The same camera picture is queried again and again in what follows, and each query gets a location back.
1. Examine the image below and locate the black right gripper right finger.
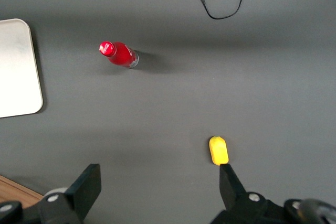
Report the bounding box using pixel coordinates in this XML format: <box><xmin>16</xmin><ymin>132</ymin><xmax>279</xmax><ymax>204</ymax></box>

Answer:
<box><xmin>209</xmin><ymin>164</ymin><xmax>310</xmax><ymax>224</ymax></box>

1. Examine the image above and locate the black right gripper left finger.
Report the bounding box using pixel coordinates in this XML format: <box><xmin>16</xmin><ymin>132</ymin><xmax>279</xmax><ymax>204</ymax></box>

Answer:
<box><xmin>0</xmin><ymin>163</ymin><xmax>102</xmax><ymax>224</ymax></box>

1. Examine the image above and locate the cream plastic tray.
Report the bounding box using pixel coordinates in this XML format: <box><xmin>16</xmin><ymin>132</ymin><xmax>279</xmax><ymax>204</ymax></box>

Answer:
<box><xmin>0</xmin><ymin>18</ymin><xmax>44</xmax><ymax>119</ymax></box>

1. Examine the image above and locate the yellow lemon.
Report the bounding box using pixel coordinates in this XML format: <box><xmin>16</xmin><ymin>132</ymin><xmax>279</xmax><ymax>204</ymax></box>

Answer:
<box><xmin>208</xmin><ymin>135</ymin><xmax>229</xmax><ymax>166</ymax></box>

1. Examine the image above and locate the wooden drawer cabinet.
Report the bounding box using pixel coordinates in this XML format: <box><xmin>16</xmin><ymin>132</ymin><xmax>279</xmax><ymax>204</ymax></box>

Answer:
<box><xmin>0</xmin><ymin>174</ymin><xmax>44</xmax><ymax>205</ymax></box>

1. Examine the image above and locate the red cola bottle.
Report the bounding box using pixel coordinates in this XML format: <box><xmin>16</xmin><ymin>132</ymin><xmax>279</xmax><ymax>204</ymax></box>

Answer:
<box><xmin>99</xmin><ymin>40</ymin><xmax>139</xmax><ymax>69</ymax></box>

